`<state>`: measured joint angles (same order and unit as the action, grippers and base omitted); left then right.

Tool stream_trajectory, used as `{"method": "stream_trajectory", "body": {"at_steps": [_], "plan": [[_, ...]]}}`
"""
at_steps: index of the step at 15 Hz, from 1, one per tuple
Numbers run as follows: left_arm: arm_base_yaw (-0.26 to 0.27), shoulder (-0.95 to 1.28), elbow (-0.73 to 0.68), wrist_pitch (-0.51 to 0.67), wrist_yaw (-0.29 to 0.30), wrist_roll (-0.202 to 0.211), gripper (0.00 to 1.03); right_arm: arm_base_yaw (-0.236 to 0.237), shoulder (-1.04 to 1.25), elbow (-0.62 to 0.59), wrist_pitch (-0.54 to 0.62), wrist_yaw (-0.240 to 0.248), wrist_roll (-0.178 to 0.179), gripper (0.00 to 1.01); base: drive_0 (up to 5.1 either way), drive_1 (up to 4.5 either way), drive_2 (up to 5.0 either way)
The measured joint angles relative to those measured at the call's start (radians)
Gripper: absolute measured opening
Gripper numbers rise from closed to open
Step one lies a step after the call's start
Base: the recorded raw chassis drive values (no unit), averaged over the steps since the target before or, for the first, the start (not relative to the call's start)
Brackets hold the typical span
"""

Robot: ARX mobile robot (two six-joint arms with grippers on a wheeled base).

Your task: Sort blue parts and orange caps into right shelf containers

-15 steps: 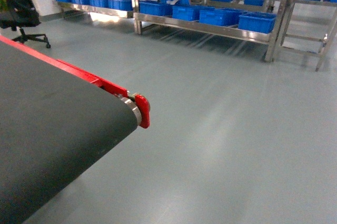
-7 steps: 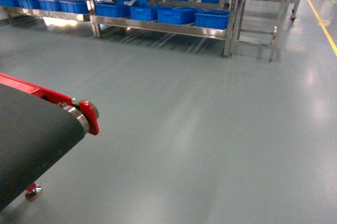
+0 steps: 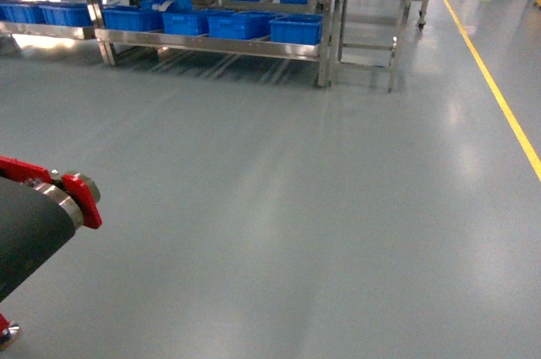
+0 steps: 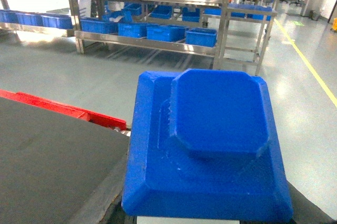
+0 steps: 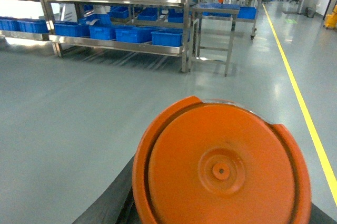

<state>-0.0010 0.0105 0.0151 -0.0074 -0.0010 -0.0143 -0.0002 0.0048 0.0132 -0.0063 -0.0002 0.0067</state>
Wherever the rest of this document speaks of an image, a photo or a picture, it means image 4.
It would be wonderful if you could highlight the small stainless steel table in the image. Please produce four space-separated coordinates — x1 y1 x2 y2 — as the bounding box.
217 3 277 76

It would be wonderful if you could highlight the blue bin with red parts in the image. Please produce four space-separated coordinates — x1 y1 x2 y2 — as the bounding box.
185 28 217 47

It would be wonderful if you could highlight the red table edge strip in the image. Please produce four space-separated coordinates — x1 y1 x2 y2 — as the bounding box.
1 90 127 130

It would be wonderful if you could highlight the stainless steel shelf rack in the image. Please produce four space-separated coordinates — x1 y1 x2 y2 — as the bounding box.
74 0 231 70

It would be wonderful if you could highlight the blue plastic bin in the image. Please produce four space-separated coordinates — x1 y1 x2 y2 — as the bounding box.
146 25 189 42
118 23 157 38
80 18 117 34

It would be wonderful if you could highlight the blue block part with knob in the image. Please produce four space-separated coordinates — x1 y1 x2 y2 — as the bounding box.
122 69 293 223

